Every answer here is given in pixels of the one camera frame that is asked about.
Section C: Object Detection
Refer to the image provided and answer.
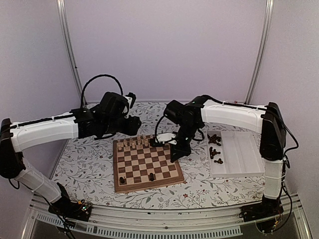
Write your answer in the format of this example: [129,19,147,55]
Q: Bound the floral patterned table mat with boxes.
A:
[47,101,280,209]

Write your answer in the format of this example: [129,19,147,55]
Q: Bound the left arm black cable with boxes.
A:
[80,74,125,110]

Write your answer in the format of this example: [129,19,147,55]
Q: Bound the dark chess pieces in tray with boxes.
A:
[207,134,223,164]

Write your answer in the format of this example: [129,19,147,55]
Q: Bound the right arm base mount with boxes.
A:
[239,196,284,234]

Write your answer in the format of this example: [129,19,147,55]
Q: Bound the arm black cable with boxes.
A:
[259,112,299,175]
[80,74,125,110]

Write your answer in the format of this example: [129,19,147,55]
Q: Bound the aluminium front rail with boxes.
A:
[22,194,312,239]

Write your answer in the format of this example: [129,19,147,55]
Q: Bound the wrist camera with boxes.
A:
[149,133,177,147]
[125,92,137,109]

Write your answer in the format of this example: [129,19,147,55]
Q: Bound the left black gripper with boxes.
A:
[102,115,142,136]

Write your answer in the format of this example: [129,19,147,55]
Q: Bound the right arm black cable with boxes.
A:
[259,112,299,175]

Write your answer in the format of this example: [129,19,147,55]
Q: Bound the wooden chess board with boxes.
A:
[113,143,184,193]

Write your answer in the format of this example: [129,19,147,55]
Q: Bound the white plastic tray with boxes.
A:
[206,130,265,178]

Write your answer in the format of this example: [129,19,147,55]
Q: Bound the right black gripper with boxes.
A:
[170,121,200,161]

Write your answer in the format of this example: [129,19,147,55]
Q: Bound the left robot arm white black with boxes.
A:
[0,92,142,216]

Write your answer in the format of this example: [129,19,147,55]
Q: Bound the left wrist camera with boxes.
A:
[125,92,137,109]

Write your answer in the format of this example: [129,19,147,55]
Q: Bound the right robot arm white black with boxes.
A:
[155,95,287,217]

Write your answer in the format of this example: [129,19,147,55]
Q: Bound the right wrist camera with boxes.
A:
[149,133,177,147]

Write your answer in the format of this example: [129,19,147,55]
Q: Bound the white chess piece row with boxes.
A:
[113,135,153,151]

